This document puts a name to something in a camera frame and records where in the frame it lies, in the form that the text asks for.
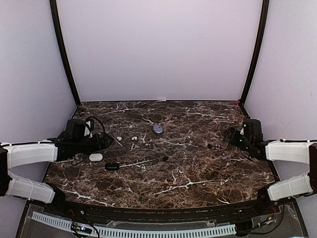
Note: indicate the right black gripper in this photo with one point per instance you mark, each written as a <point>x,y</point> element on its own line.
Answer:
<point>233,141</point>

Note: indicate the white earbud charging case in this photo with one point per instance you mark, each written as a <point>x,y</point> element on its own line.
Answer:
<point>96,157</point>

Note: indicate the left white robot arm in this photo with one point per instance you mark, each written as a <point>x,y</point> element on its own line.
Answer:
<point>18,154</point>

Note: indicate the black earbud charging case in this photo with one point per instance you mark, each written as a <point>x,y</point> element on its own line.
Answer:
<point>112,166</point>

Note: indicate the right black frame post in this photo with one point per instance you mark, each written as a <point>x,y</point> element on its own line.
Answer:
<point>256,52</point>

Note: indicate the black frame post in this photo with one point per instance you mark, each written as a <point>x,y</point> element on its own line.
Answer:
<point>63,53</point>
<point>256,52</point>

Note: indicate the white slotted cable duct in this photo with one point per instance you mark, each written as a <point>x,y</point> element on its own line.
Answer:
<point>95,231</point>

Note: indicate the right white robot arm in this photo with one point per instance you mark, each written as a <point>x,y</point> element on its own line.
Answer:
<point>296,151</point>

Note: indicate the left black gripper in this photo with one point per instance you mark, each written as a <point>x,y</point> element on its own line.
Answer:
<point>98,146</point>

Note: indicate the purple round charging case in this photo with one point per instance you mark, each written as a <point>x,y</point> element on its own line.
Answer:
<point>157,129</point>

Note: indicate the left black frame post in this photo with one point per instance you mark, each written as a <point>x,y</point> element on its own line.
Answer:
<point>63,53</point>

